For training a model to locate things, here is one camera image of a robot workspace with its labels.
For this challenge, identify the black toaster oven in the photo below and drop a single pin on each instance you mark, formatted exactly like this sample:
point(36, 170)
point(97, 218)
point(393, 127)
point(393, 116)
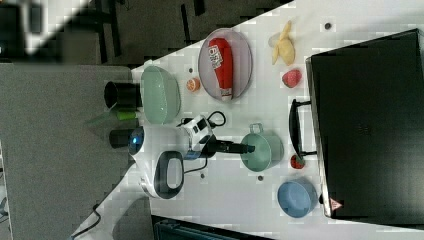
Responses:
point(367, 110)

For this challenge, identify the blue bowl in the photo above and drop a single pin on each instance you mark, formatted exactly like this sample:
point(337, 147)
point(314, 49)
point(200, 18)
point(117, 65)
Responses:
point(297, 197)

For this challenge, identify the tall black cup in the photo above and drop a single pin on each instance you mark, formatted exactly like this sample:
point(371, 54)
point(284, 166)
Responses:
point(122, 95)

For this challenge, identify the grey oval plate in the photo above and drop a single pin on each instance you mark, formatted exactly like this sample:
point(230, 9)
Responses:
point(242, 64)

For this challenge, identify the green perforated colander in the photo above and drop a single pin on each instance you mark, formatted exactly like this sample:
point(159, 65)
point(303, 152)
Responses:
point(161, 95)

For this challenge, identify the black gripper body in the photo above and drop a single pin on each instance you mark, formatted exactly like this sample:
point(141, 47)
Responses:
point(207, 147)

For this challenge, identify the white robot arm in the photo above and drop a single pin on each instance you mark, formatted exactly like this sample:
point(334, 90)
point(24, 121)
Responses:
point(159, 153)

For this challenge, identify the green metal mug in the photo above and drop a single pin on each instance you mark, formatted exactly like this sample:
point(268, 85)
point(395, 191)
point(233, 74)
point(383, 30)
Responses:
point(268, 148)

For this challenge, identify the peeled banana toy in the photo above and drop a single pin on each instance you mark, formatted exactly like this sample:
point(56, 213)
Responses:
point(282, 46)

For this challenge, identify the small red strawberry toy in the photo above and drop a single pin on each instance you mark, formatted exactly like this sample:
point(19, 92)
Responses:
point(297, 162)

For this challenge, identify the dark blue bin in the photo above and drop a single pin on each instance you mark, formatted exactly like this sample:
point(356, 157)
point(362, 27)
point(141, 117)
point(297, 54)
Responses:
point(172, 229)

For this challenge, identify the pink strawberry toy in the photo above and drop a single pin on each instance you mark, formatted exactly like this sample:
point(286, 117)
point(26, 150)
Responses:
point(292, 78)

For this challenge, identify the red plush ketchup bottle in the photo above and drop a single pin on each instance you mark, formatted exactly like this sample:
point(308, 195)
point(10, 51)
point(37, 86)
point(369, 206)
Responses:
point(220, 55)

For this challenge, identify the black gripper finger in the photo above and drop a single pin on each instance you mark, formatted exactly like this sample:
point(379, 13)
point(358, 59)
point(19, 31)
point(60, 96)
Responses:
point(241, 151)
point(241, 146)

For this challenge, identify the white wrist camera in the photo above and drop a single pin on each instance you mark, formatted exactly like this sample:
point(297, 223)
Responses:
point(198, 128)

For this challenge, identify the short black cup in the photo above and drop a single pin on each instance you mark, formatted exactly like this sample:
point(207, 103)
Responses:
point(123, 138)

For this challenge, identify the orange slice toy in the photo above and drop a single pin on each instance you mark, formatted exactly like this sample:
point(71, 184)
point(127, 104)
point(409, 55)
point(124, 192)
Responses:
point(193, 84)

